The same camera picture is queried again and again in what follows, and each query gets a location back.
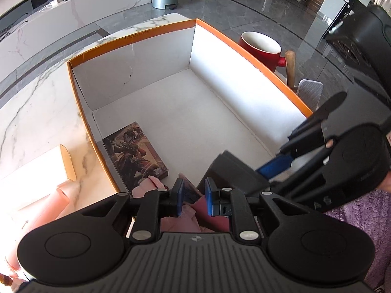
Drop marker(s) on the black box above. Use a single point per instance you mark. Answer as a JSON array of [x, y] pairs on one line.
[[238, 171]]

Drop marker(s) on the pink fabric pouch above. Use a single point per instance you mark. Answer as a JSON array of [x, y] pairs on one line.
[[180, 224]]

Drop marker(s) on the pink bottle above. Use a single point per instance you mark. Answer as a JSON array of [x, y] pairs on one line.
[[45, 216]]

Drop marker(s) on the white marble tv console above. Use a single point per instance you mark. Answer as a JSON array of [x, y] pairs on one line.
[[76, 15]]

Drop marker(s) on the white box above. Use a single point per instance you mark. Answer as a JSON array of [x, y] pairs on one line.
[[36, 174]]

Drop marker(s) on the white chair back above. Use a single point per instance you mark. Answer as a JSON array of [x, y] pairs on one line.
[[310, 93]]

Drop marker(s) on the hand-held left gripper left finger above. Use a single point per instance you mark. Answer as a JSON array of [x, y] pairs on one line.
[[180, 197]]

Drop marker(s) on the dark printed art box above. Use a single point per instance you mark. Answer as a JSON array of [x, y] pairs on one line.
[[134, 152]]

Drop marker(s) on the orange cardboard box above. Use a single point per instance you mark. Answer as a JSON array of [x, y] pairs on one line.
[[183, 113]]

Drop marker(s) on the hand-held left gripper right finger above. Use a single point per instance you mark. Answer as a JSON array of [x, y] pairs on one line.
[[210, 198]]

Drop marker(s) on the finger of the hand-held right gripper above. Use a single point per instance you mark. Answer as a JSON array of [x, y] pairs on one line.
[[311, 125], [275, 166]]

